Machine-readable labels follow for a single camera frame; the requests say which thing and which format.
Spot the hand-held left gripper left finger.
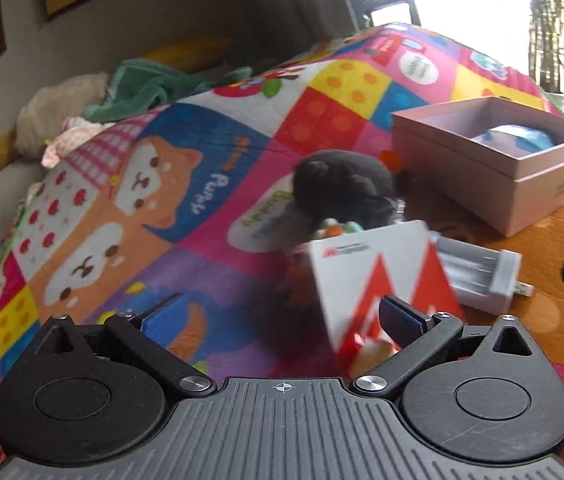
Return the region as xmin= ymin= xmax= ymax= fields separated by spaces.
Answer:
xmin=36 ymin=294 xmax=217 ymax=397

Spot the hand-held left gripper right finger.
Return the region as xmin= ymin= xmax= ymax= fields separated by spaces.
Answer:
xmin=352 ymin=295 xmax=538 ymax=402

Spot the pink cardboard box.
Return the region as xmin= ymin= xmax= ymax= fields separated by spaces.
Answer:
xmin=391 ymin=96 xmax=564 ymax=237

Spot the colourful bead toy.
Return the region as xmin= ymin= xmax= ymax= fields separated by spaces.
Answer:
xmin=312 ymin=217 xmax=367 ymax=241

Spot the colourful printed play mat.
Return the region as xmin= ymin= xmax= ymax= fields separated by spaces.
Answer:
xmin=0 ymin=22 xmax=564 ymax=466

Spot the orange plastic toy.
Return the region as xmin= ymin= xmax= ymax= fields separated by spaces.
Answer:
xmin=379 ymin=149 xmax=403 ymax=173

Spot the beige pillow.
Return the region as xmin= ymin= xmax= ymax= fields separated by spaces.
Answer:
xmin=16 ymin=72 xmax=111 ymax=157

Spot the pink floral cloth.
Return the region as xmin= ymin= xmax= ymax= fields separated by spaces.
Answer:
xmin=42 ymin=116 xmax=116 ymax=167

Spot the white battery charger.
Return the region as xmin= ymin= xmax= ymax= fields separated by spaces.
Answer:
xmin=427 ymin=232 xmax=535 ymax=313

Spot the green towel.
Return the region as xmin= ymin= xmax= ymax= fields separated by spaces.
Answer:
xmin=84 ymin=57 xmax=253 ymax=123

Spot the grey curtain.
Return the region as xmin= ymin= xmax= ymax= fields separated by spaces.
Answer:
xmin=232 ymin=0 xmax=363 ymax=61

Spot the white and red box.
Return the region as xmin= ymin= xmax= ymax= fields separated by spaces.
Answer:
xmin=307 ymin=220 xmax=463 ymax=376

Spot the black plush toy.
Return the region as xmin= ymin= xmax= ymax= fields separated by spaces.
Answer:
xmin=274 ymin=149 xmax=397 ymax=241

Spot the blue packet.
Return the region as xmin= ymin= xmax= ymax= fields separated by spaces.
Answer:
xmin=472 ymin=122 xmax=553 ymax=153

